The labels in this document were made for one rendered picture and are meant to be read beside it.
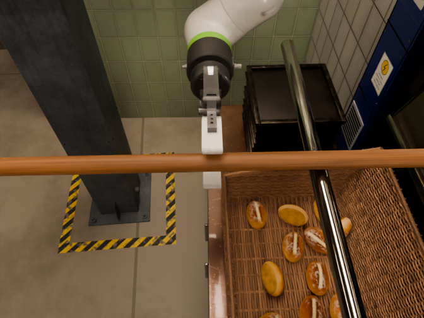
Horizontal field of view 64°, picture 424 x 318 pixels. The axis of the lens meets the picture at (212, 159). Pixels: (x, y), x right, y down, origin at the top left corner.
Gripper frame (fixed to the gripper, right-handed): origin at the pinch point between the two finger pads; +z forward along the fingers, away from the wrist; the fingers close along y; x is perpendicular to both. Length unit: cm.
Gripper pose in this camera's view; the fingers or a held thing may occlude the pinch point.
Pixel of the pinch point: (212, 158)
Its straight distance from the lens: 53.3
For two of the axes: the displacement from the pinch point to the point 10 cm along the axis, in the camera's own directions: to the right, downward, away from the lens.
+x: -10.0, 0.1, -0.1
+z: 0.2, 8.0, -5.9
